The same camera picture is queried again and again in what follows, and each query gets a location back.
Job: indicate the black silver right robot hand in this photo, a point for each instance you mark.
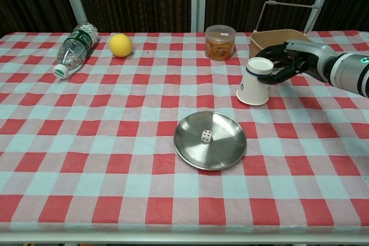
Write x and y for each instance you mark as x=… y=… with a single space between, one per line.
x=291 y=60

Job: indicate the stainless steel plate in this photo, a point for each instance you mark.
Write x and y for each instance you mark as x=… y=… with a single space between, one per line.
x=210 y=140

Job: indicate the white paper cup blue stripe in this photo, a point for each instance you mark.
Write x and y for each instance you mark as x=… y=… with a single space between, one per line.
x=255 y=84

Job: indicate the small white die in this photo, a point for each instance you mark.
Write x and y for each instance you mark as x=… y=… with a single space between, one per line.
x=206 y=136

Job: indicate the yellow ball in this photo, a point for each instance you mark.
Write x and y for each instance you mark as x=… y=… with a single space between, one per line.
x=120 y=45

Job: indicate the brown paper rectangular bowl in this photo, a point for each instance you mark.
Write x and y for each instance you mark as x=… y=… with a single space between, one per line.
x=268 y=40

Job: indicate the clear plastic water bottle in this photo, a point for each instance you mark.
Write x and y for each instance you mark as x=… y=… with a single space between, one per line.
x=75 y=48

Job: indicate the red blue checkered tablecloth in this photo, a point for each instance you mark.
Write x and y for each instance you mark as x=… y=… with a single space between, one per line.
x=115 y=142

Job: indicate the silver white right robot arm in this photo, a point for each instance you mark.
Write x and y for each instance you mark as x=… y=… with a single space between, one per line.
x=350 y=71

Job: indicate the clear jar with orange contents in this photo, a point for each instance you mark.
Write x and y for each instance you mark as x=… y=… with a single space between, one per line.
x=220 y=43

